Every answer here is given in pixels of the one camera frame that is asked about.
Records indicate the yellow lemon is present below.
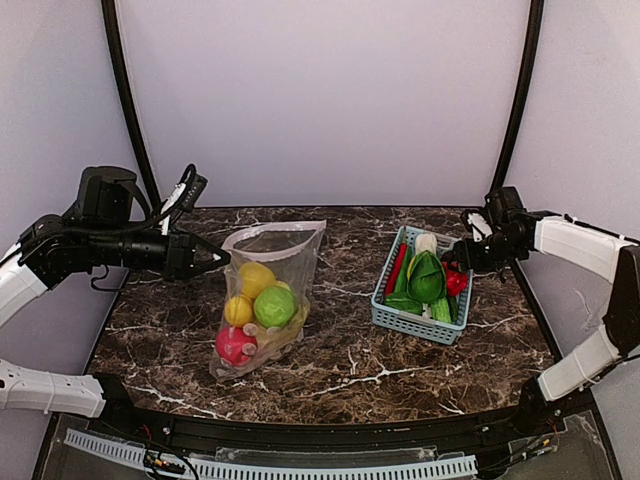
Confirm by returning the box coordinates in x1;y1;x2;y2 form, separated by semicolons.
238;262;276;299

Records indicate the orange yellow mango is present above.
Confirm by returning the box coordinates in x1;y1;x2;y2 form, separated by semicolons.
224;295;254;327

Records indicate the clear zip top bag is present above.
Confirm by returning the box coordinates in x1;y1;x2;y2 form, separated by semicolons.
209;220;327;381

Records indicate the red apple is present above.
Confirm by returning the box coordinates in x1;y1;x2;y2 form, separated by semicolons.
215;327;258;367

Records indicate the green apple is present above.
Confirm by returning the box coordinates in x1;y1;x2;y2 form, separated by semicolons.
253;285;297;329

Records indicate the yellow white napa cabbage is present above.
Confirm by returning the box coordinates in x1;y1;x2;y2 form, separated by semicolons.
252;281;310;360

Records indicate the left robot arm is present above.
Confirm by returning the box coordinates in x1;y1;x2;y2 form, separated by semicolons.
1;165;230;418

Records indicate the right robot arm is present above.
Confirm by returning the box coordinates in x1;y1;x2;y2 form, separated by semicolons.
444;186;639;418

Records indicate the green leafy vegetable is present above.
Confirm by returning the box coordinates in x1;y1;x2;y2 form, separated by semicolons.
407;233;446;304

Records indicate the green cucumber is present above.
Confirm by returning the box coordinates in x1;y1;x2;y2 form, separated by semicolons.
447;296;459;324

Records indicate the light blue plastic basket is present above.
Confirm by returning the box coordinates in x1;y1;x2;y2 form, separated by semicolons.
371;226;474;345

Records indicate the red chili pepper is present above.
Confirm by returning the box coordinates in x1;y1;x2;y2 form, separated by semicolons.
384;242;408;296

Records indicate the green bitter gourd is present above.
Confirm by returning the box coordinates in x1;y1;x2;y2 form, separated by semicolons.
429;297;452;324

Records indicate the green bell pepper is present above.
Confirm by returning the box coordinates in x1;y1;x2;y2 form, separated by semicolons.
383;292;423;316

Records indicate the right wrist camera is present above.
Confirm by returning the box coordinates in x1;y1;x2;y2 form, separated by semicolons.
461;209;493;243

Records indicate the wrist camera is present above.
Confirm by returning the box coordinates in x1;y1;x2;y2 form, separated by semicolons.
461;209;493;243
158;164;208;235

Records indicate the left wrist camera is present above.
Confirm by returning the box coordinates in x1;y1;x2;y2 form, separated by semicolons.
158;164;208;235

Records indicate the black front rail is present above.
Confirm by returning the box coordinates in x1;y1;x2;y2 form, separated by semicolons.
84;389;596;464

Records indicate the white slotted cable duct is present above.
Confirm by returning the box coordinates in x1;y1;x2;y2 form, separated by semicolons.
64;429;478;480

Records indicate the right black frame post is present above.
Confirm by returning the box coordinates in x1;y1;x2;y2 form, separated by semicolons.
489;0;545;192

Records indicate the black frame post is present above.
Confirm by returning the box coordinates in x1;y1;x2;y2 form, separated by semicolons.
100;0;161;207
489;0;545;192

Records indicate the left black frame post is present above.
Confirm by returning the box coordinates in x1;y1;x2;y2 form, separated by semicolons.
100;0;161;207

